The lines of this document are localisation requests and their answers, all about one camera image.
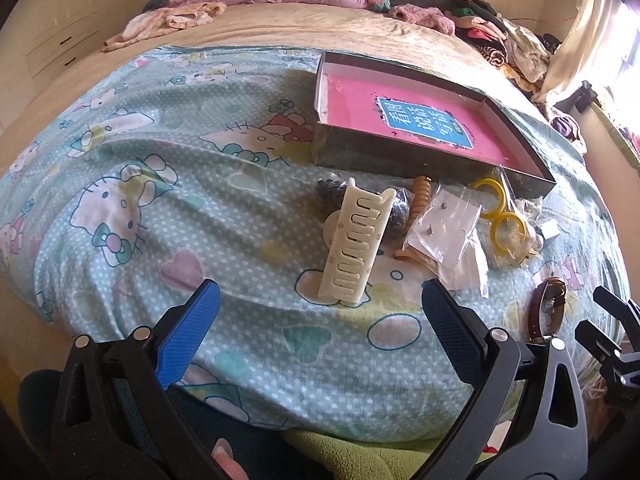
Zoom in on brown leather wristwatch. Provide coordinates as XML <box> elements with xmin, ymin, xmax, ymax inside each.
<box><xmin>527</xmin><ymin>276</ymin><xmax>567</xmax><ymax>344</ymax></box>

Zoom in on earring cards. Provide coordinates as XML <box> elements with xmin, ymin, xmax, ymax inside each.
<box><xmin>401</xmin><ymin>184</ymin><xmax>489</xmax><ymax>298</ymax></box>

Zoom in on gold jewelry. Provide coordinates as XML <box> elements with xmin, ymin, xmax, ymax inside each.
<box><xmin>515</xmin><ymin>197</ymin><xmax>560</xmax><ymax>252</ymax></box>

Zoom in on cream hair claw clip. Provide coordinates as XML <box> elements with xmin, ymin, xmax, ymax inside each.
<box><xmin>318</xmin><ymin>178</ymin><xmax>396</xmax><ymax>306</ymax></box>

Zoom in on orange spiral hair clip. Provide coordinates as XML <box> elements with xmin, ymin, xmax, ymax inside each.
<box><xmin>402</xmin><ymin>176</ymin><xmax>432</xmax><ymax>237</ymax></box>

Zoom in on left hand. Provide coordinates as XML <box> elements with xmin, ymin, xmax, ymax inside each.
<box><xmin>212</xmin><ymin>438</ymin><xmax>248</xmax><ymax>480</ymax></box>

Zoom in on hello kitty blue bedsheet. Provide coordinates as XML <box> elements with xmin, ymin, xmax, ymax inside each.
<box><xmin>1</xmin><ymin>47</ymin><xmax>630</xmax><ymax>442</ymax></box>

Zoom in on green sleeve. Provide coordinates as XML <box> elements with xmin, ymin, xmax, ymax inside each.
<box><xmin>284</xmin><ymin>429</ymin><xmax>440</xmax><ymax>480</ymax></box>

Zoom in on basket with purple cloth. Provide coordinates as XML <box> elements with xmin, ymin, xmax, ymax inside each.
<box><xmin>550</xmin><ymin>113</ymin><xmax>588</xmax><ymax>156</ymax></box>

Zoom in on pink book with blue label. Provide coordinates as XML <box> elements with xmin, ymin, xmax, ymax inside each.
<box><xmin>316</xmin><ymin>70</ymin><xmax>541</xmax><ymax>177</ymax></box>

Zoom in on dark cardboard tray box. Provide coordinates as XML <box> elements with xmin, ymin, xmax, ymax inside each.
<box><xmin>311</xmin><ymin>52</ymin><xmax>555</xmax><ymax>198</ymax></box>

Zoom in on pile of clothes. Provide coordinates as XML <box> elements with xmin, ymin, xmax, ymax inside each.
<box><xmin>446</xmin><ymin>0</ymin><xmax>561</xmax><ymax>100</ymax></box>

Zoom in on cream curtain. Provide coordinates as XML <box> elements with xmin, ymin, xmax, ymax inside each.
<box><xmin>533</xmin><ymin>0</ymin><xmax>623</xmax><ymax>103</ymax></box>

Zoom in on beige bed cover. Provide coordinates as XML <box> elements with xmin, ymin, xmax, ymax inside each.
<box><xmin>1</xmin><ymin>3</ymin><xmax>542</xmax><ymax>168</ymax></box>

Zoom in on pink fuzzy garment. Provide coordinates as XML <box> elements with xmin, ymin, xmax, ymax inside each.
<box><xmin>387</xmin><ymin>3</ymin><xmax>456</xmax><ymax>36</ymax></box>

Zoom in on pink cream clothing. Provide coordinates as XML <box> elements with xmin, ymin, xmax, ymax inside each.
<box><xmin>101</xmin><ymin>2</ymin><xmax>227</xmax><ymax>52</ymax></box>

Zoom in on cream wardrobe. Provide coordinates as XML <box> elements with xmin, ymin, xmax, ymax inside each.
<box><xmin>1</xmin><ymin>0</ymin><xmax>146</xmax><ymax>129</ymax></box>

